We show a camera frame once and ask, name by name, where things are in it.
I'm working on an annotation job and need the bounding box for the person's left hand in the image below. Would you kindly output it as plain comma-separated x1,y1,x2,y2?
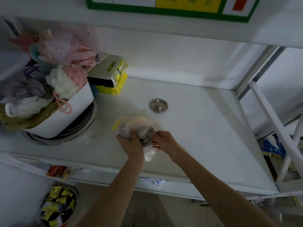
116,130,145,164

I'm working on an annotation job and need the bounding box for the person's right hand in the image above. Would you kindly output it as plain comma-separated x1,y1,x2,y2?
151,131,183,161

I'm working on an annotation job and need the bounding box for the metal sink stopper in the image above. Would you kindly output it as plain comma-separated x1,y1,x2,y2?
138,126,156,147
149,98,169,113

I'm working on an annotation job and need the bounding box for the clear plastic bag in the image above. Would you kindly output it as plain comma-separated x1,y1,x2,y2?
112,115,158,163

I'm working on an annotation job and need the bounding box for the person's left forearm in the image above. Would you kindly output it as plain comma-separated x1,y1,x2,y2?
77,154,145,227

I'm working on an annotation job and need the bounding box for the person's right forearm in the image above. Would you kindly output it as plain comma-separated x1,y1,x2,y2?
169,149,281,227

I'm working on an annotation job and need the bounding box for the white metal shelf unit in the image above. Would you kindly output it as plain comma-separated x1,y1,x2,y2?
0,12,303,201

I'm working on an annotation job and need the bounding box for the white blue packet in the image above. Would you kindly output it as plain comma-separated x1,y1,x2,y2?
147,178,164,190

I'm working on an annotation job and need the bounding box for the yellow packet with black item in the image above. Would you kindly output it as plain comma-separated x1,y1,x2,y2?
87,72,128,95

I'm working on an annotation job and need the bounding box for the white plastic bin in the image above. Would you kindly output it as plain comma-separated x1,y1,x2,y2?
23,80,95,139

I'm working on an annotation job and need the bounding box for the yellow packet with grey card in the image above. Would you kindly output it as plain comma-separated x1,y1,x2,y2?
87,55,128,80

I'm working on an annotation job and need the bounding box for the orange packet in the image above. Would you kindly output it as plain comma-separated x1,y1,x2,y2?
46,165,71,181

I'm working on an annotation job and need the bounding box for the pink bath sponge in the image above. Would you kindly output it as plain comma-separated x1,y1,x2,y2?
62,64,88,89

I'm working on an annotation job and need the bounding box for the white bath sponge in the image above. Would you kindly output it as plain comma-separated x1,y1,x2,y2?
45,67,80,100

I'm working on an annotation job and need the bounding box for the pile of yellow black packets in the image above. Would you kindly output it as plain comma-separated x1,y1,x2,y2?
40,186,78,227

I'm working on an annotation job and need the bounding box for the olive green scrub cloth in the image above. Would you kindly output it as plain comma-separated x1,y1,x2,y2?
0,101,60,131

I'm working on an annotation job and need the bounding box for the pink mesh bag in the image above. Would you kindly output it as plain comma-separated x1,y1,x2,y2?
37,27,101,67

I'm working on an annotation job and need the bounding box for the white knitted scrub glove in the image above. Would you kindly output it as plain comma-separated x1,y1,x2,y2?
5,96,54,120

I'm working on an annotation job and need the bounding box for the blue plastic packet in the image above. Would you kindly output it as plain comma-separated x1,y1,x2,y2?
261,137,287,160

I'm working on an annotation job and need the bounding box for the grey bath sponge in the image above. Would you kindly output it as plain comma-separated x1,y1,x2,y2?
0,77,49,100

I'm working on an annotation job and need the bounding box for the pink star shaped sponge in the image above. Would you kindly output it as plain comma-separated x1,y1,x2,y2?
8,32,40,54

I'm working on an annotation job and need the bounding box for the white metal rack frame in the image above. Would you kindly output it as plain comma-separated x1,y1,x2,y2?
248,81,303,195

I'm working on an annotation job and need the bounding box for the green bordered wall sign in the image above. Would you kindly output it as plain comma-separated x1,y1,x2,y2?
84,0,262,23

